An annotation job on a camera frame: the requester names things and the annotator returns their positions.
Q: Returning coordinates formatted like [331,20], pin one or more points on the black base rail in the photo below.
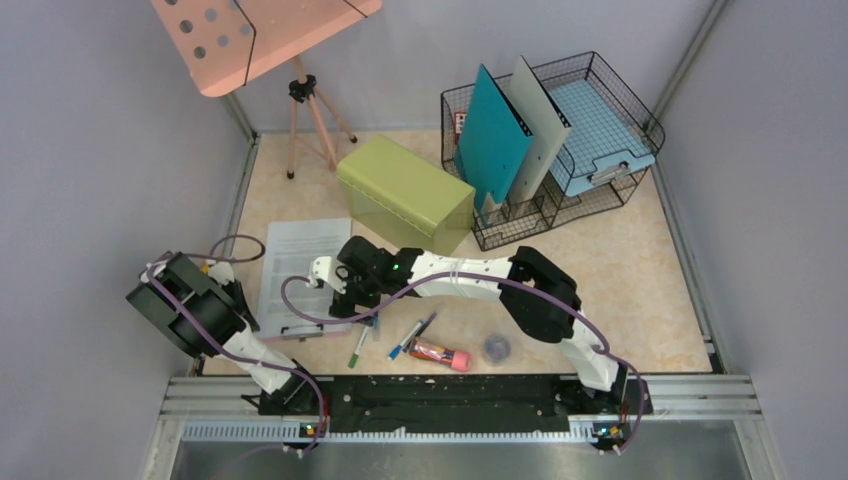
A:
[454,404]

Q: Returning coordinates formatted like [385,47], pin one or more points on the green capped marker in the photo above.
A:
[359,346]

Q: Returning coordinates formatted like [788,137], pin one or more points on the black pen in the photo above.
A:
[375,327]

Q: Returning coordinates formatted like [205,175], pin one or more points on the pink capped pencil tube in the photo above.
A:
[456,360]

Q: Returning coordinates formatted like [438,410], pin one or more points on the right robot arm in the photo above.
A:
[540,298]

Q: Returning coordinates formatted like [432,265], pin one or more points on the grey white folder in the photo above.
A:
[547,123]

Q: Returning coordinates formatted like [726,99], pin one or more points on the black wire desk organizer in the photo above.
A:
[550,208]

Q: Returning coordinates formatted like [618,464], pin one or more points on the teal folder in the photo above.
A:
[492,144]

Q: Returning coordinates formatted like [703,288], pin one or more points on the clear round container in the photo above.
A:
[497,349]

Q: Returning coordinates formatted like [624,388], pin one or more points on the green rectangular box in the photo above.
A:
[405,199]

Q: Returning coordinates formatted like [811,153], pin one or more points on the red calculator cube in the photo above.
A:
[458,123]

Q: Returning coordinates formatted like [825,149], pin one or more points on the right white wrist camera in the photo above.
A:
[325,270]

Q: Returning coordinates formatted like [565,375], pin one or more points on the printed paper clipboard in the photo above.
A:
[290,248]

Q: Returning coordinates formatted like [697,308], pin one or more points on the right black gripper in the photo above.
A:
[345,304]

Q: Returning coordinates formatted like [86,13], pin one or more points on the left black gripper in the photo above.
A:
[237,293]

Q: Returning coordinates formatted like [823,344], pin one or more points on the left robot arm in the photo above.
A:
[206,316]

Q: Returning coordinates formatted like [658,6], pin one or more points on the light blue clipboard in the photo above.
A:
[603,144]

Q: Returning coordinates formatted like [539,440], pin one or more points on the pink music stand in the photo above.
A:
[227,44]

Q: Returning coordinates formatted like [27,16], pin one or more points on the blue capped marker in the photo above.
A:
[395,352]

